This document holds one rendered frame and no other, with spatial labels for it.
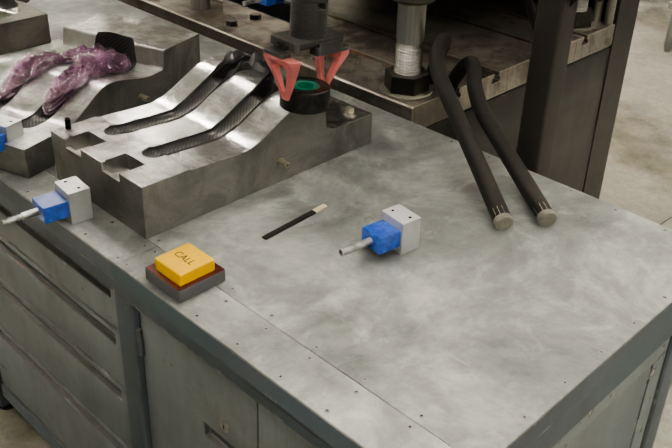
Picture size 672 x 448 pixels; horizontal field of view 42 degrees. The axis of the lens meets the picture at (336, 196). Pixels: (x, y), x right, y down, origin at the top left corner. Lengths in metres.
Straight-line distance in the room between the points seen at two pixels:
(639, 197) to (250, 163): 2.11
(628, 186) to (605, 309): 2.13
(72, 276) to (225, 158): 0.40
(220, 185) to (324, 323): 0.34
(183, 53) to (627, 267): 0.97
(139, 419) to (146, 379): 0.10
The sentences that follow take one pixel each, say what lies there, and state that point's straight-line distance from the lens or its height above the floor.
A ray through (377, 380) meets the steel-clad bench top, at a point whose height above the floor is 0.80.
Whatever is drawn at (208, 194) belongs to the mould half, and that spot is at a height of 0.83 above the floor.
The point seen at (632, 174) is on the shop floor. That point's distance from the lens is 3.48.
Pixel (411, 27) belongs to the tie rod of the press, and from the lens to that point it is 1.84.
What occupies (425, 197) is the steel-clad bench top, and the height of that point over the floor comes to 0.80.
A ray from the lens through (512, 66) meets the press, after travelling 2.11.
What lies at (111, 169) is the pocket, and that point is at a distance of 1.41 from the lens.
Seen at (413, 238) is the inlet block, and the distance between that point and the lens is 1.31.
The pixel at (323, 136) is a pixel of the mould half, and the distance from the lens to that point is 1.53.
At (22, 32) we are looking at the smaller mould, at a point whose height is 0.84.
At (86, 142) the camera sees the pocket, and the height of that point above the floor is 0.87.
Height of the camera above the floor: 1.52
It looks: 30 degrees down
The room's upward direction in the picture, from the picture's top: 2 degrees clockwise
